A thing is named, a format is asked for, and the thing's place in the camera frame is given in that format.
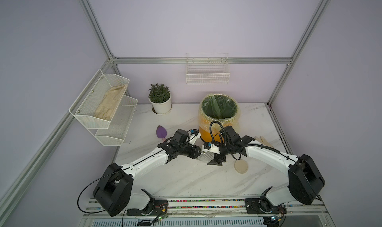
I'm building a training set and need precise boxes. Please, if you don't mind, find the cream jar lid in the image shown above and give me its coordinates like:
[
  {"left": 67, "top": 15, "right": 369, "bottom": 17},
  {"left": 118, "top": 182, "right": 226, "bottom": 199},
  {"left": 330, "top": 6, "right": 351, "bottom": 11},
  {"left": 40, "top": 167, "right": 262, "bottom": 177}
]
[{"left": 234, "top": 160, "right": 249, "bottom": 174}]

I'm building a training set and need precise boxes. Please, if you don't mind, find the ribbed glass oatmeal jar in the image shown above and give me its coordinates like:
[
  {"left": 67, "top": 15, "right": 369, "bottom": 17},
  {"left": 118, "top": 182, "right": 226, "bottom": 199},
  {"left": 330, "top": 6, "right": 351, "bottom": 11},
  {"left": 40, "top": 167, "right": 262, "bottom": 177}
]
[{"left": 196, "top": 152, "right": 214, "bottom": 163}]

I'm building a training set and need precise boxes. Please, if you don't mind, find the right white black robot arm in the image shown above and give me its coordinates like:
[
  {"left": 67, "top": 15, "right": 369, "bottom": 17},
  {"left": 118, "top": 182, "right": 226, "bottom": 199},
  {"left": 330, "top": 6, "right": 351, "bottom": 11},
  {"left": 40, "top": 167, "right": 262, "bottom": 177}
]
[{"left": 203, "top": 126, "right": 325, "bottom": 212}]

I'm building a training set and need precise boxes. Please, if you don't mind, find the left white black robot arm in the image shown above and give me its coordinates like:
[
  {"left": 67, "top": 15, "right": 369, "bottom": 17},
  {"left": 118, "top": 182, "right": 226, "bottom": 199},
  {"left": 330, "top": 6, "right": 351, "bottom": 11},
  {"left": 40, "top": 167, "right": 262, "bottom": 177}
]
[{"left": 93, "top": 129, "right": 202, "bottom": 217}]

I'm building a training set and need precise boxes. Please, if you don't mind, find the purple pink garden trowel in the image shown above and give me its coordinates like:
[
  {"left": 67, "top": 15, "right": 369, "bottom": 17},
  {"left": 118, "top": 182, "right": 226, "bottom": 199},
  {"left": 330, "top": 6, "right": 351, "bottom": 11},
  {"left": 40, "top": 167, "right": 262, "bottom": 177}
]
[{"left": 156, "top": 125, "right": 167, "bottom": 141}]

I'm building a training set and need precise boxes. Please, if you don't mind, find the orange trash bin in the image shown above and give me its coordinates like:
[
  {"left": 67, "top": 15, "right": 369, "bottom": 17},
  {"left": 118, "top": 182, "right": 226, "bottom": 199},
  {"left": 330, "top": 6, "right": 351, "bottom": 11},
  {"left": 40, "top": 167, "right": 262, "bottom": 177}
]
[{"left": 199, "top": 127, "right": 222, "bottom": 143}]

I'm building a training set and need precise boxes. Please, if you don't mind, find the clear green bin liner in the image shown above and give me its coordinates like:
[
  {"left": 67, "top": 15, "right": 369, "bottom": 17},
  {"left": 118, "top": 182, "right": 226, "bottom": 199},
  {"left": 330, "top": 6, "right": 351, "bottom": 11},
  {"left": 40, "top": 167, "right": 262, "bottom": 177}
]
[{"left": 198, "top": 93, "right": 241, "bottom": 132}]

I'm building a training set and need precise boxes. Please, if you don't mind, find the potted green plant white pot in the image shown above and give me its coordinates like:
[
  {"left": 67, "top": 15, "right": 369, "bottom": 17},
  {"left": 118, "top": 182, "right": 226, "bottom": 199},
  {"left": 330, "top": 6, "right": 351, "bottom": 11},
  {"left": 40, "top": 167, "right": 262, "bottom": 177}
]
[{"left": 148, "top": 83, "right": 171, "bottom": 114}]

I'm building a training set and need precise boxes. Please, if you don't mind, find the white two-tier mesh shelf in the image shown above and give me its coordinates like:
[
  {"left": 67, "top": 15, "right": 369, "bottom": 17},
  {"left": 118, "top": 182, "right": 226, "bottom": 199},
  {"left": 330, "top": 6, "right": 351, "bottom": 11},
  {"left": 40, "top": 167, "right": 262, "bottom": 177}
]
[{"left": 69, "top": 70, "right": 138, "bottom": 146}]

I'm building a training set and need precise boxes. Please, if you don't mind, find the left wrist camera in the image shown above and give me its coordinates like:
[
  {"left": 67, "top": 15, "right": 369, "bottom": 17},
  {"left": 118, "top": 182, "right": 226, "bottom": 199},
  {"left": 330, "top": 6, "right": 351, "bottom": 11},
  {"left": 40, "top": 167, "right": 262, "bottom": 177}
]
[{"left": 188, "top": 129, "right": 201, "bottom": 145}]

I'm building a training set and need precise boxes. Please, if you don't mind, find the aluminium front rail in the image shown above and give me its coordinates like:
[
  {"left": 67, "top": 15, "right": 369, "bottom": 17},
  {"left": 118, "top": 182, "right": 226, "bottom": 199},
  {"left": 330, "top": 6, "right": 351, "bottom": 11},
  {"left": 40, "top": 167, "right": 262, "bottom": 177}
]
[{"left": 79, "top": 197, "right": 335, "bottom": 227}]

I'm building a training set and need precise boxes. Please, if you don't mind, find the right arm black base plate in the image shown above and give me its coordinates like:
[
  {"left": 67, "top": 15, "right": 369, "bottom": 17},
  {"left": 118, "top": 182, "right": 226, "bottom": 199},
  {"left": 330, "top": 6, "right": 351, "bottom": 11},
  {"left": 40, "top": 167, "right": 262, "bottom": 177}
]
[{"left": 244, "top": 198, "right": 287, "bottom": 215}]

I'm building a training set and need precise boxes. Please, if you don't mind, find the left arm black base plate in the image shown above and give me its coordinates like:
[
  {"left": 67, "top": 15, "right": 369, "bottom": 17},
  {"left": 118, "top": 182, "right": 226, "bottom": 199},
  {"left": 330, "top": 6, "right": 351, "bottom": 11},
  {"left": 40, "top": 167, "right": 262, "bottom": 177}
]
[{"left": 125, "top": 199, "right": 168, "bottom": 216}]

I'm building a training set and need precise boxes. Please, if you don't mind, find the white wire wall basket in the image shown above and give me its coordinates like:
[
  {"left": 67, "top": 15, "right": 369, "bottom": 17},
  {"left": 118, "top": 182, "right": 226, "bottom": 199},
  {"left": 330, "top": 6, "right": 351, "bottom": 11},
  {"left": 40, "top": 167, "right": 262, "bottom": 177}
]
[{"left": 186, "top": 53, "right": 230, "bottom": 84}]

